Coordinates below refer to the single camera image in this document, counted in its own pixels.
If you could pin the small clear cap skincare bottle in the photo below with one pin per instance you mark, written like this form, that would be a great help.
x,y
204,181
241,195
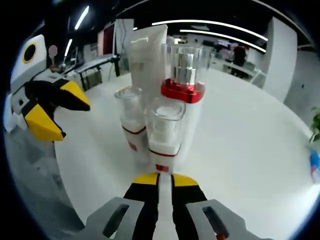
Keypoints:
x,y
163,147
132,130

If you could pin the ceiling light strip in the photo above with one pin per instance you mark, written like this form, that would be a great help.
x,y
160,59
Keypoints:
x,y
82,16
200,21
212,34

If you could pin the white desk with black legs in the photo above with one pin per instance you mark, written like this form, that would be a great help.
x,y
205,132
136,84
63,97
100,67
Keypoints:
x,y
97,62

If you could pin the red pink partition panel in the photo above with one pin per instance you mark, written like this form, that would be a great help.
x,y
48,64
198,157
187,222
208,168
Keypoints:
x,y
107,40

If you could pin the potted green plant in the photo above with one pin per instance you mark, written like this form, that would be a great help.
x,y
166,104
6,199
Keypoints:
x,y
315,125

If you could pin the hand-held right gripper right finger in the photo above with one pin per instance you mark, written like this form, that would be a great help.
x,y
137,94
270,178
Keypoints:
x,y
200,220

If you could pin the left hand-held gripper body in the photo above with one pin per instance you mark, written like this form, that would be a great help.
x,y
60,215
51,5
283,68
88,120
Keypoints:
x,y
27,67

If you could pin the blue tissue pack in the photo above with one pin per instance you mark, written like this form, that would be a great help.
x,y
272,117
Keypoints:
x,y
314,165

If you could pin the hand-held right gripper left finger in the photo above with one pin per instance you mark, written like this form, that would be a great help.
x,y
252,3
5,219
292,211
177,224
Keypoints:
x,y
130,217

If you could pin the red collar skincare bottle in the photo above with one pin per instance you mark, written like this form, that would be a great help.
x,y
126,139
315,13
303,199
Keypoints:
x,y
182,92

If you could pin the white skincare tube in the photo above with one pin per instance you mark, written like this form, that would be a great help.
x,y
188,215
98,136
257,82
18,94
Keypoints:
x,y
147,55

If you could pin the white background office chair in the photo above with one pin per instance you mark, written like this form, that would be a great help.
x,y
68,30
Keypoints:
x,y
258,78

